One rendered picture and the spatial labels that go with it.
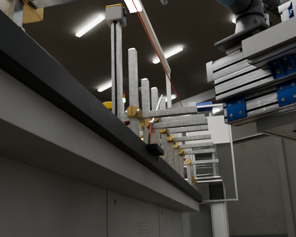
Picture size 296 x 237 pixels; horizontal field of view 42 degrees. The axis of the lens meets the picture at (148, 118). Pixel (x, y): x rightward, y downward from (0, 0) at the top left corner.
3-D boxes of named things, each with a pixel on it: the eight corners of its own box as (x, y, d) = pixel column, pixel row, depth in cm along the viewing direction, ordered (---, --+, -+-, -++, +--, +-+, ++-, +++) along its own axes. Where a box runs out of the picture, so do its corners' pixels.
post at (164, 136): (168, 169, 243) (165, 98, 257) (167, 168, 240) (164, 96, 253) (163, 169, 244) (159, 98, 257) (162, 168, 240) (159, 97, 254)
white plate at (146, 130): (157, 155, 204) (156, 137, 207) (145, 145, 180) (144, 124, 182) (155, 155, 204) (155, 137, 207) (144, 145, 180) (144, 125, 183)
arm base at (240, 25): (279, 39, 155) (276, 18, 158) (258, 27, 146) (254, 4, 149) (247, 52, 166) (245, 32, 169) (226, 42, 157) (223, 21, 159)
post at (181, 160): (185, 186, 312) (181, 130, 326) (184, 186, 309) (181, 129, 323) (181, 187, 313) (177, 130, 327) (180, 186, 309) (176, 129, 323)
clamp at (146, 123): (155, 133, 206) (154, 124, 208) (149, 127, 194) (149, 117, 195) (144, 134, 208) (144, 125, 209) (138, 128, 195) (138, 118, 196)
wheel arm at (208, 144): (213, 146, 295) (213, 141, 296) (213, 145, 291) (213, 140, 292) (150, 152, 305) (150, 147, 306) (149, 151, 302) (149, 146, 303)
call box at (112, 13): (126, 27, 163) (126, 11, 165) (121, 19, 156) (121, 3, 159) (111, 30, 164) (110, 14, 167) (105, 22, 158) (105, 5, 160)
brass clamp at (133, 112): (145, 123, 183) (145, 113, 184) (138, 115, 170) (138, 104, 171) (133, 124, 184) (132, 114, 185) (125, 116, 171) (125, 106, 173)
